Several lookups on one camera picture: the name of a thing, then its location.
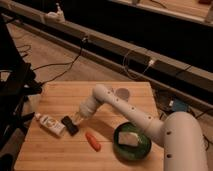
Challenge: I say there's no white lotion tube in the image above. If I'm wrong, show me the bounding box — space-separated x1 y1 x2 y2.
35 113 65 137

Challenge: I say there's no white clamp on rail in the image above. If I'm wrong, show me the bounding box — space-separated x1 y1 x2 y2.
45 3 65 22

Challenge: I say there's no black eraser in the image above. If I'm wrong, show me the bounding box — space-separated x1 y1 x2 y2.
61 116 79 136

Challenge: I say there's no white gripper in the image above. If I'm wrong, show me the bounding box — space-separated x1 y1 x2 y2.
73 98 100 125

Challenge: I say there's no black chair frame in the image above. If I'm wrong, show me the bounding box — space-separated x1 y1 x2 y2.
0 14 44 158

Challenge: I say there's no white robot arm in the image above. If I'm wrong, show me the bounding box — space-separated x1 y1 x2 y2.
74 84 208 171

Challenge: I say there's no white paper cup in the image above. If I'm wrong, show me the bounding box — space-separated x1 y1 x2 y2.
115 88 130 101

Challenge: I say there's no white sponge block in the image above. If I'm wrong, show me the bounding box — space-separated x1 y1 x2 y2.
118 132 138 147

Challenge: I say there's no green bowl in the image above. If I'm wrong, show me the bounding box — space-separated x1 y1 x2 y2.
113 122 152 161

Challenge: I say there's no orange carrot toy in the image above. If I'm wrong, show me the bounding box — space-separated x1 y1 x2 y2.
85 132 101 152

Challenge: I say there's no black cable on floor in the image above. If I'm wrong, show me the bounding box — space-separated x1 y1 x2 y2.
16 36 88 84

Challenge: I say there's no blue box on floor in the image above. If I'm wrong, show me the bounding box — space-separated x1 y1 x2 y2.
169 99 188 112

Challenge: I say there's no metal rail beam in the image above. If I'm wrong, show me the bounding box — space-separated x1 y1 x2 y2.
0 0 213 108

